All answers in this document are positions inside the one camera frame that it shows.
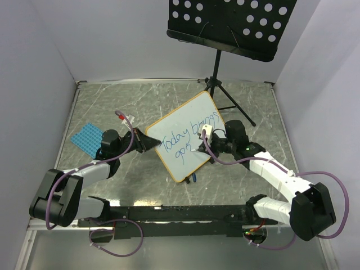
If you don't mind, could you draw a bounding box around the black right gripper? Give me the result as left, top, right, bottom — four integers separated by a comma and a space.
197, 134, 236, 159

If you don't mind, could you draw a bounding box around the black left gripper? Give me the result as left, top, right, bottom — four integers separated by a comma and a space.
114, 128, 161, 158

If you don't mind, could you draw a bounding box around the yellow framed whiteboard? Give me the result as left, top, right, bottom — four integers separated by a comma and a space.
145, 91, 224, 183

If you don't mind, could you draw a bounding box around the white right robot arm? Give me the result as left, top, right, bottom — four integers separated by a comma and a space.
198, 120, 336, 241

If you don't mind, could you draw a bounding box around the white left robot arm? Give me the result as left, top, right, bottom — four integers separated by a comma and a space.
29, 128, 161, 230

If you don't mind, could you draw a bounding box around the blue studded building plate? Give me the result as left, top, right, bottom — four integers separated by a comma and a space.
70, 123, 103, 159

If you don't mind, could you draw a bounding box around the black perforated music stand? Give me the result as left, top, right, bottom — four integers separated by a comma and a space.
166, 0, 296, 126

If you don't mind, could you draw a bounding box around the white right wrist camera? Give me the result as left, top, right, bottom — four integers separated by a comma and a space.
198, 124, 214, 143

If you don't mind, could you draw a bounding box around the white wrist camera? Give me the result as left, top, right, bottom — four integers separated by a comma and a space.
198, 124, 214, 143
115, 110, 135, 125

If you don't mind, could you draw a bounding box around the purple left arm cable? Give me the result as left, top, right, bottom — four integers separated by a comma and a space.
44, 110, 145, 257

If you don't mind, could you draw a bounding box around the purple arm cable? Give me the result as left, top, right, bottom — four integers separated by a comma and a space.
44, 110, 145, 257
201, 130, 350, 251

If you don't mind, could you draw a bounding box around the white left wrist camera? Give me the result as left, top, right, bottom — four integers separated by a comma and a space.
115, 110, 135, 125

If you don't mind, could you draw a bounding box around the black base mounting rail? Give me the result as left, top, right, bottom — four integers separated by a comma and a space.
78, 205, 263, 240

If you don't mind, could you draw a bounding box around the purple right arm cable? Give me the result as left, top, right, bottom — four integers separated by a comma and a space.
201, 130, 350, 251

